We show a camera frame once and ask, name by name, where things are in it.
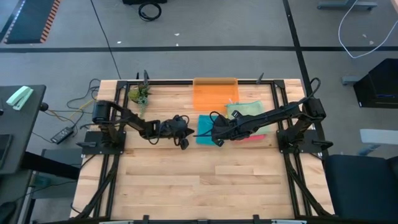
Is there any white floor cable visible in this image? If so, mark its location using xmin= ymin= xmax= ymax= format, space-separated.
xmin=338 ymin=0 xmax=398 ymax=59

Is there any coiled black floor cable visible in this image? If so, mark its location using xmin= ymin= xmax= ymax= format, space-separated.
xmin=138 ymin=1 xmax=162 ymax=22

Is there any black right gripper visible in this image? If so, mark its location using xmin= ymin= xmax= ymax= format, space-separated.
xmin=193 ymin=112 xmax=247 ymax=147

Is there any mint green stapler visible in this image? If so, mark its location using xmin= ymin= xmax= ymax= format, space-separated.
xmin=6 ymin=86 xmax=34 ymax=111

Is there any small potted succulent plant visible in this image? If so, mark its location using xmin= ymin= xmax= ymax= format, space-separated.
xmin=127 ymin=83 xmax=153 ymax=121

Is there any teal microfiber towel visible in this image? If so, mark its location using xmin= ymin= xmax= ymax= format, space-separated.
xmin=195 ymin=114 xmax=238 ymax=146

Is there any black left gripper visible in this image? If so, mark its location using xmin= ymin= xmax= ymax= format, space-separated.
xmin=160 ymin=114 xmax=196 ymax=151

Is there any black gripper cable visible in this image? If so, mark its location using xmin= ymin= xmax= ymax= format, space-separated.
xmin=147 ymin=114 xmax=191 ymax=147
xmin=209 ymin=111 xmax=228 ymax=125

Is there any black cabinet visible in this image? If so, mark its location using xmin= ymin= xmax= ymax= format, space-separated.
xmin=353 ymin=58 xmax=398 ymax=109

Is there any black remote control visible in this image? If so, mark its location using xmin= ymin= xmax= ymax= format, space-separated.
xmin=50 ymin=126 xmax=74 ymax=144

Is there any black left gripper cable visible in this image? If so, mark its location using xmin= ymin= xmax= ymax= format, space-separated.
xmin=147 ymin=114 xmax=191 ymax=147

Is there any dark blue chair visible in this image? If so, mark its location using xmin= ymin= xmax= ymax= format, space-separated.
xmin=323 ymin=154 xmax=398 ymax=222

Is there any pink microfiber towel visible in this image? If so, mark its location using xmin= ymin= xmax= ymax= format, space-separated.
xmin=233 ymin=133 xmax=267 ymax=143

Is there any light grey desk part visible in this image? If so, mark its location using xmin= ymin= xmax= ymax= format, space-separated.
xmin=357 ymin=129 xmax=398 ymax=156

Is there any black side desk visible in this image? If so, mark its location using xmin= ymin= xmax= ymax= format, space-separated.
xmin=0 ymin=84 xmax=47 ymax=177

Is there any black aluminium rig frame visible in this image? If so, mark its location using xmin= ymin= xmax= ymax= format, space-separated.
xmin=75 ymin=70 xmax=335 ymax=222

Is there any black mat with orange stripes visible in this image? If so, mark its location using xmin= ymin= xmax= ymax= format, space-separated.
xmin=0 ymin=0 xmax=62 ymax=44

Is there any translucent orange plastic bin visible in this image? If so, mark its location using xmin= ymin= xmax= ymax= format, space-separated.
xmin=192 ymin=77 xmax=241 ymax=113

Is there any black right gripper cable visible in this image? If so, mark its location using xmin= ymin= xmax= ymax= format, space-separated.
xmin=209 ymin=111 xmax=228 ymax=125

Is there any grey desk foot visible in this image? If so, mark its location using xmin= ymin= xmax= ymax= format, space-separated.
xmin=317 ymin=0 xmax=379 ymax=10

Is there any light green microfiber towel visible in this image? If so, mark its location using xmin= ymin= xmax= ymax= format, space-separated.
xmin=225 ymin=100 xmax=272 ymax=137

